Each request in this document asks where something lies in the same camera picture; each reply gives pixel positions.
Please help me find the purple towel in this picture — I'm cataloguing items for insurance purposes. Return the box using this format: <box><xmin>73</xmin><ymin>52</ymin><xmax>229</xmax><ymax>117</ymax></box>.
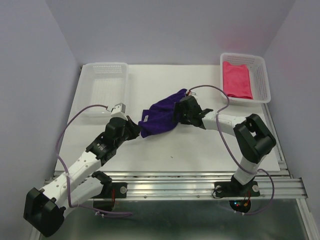
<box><xmin>138</xmin><ymin>88</ymin><xmax>187</xmax><ymax>138</ymax></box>

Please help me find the pink microfiber towel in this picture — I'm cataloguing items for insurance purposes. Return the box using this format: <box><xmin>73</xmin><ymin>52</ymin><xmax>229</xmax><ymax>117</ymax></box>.
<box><xmin>222</xmin><ymin>61</ymin><xmax>253</xmax><ymax>100</ymax></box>

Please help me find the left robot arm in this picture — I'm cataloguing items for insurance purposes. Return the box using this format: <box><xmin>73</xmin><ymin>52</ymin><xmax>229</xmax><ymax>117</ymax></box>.
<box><xmin>23</xmin><ymin>116</ymin><xmax>140</xmax><ymax>237</ymax></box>

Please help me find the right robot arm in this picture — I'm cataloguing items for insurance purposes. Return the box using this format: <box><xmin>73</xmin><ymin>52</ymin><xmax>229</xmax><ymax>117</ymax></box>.
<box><xmin>172</xmin><ymin>95</ymin><xmax>277</xmax><ymax>195</ymax></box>

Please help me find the white left plastic basket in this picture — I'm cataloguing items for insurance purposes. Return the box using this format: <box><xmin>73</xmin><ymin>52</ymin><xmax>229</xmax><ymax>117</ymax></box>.
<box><xmin>73</xmin><ymin>62</ymin><xmax>129</xmax><ymax>118</ymax></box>

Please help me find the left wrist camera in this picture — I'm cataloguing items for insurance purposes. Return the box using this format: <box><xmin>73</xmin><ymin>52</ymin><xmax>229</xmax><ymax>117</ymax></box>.
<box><xmin>110</xmin><ymin>102</ymin><xmax>128</xmax><ymax>121</ymax></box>

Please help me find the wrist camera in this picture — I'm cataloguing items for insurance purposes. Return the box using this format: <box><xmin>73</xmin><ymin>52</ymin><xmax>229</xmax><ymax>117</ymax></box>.
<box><xmin>185</xmin><ymin>90</ymin><xmax>198</xmax><ymax>99</ymax></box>
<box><xmin>110</xmin><ymin>102</ymin><xmax>128</xmax><ymax>121</ymax></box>

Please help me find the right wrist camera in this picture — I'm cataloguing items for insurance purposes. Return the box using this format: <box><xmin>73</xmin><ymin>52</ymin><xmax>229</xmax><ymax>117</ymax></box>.
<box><xmin>185</xmin><ymin>90</ymin><xmax>198</xmax><ymax>99</ymax></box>

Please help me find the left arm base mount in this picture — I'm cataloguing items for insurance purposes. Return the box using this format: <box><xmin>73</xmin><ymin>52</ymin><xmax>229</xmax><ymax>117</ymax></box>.
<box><xmin>84</xmin><ymin>171</ymin><xmax>128</xmax><ymax>199</ymax></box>

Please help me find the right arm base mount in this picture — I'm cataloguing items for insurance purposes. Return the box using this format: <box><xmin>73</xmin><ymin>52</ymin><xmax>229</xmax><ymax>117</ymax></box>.
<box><xmin>212</xmin><ymin>176</ymin><xmax>261</xmax><ymax>199</ymax></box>

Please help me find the aluminium rail frame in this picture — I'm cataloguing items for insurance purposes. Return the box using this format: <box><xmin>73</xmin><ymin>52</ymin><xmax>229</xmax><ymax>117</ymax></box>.
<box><xmin>29</xmin><ymin>99</ymin><xmax>316</xmax><ymax>240</ymax></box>

